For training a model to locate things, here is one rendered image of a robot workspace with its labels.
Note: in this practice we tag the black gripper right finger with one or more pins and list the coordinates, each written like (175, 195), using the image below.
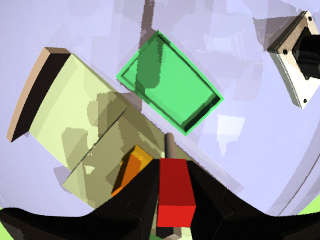
(222, 215)

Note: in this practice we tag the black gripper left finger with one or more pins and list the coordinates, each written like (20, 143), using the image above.
(127, 216)

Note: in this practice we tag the red-headed pin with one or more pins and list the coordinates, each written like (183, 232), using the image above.
(175, 203)

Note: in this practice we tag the green tray floor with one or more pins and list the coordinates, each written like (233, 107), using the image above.
(169, 82)

